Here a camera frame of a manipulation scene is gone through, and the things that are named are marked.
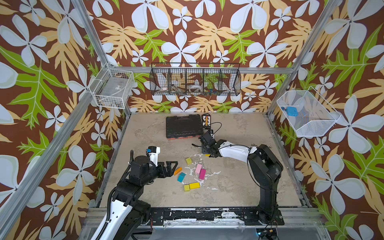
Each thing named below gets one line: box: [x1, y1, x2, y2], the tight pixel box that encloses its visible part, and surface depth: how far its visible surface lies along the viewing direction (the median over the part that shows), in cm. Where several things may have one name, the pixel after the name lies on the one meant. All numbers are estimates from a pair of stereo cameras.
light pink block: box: [195, 163, 202, 174], surface depth 92 cm
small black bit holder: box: [202, 115, 211, 127], surface depth 117 cm
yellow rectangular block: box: [189, 182, 201, 190], surface depth 86 cm
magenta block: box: [199, 168, 207, 180], surface depth 90 cm
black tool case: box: [166, 114, 203, 140], surface depth 111 cm
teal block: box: [177, 172, 186, 183], surface depth 89 cm
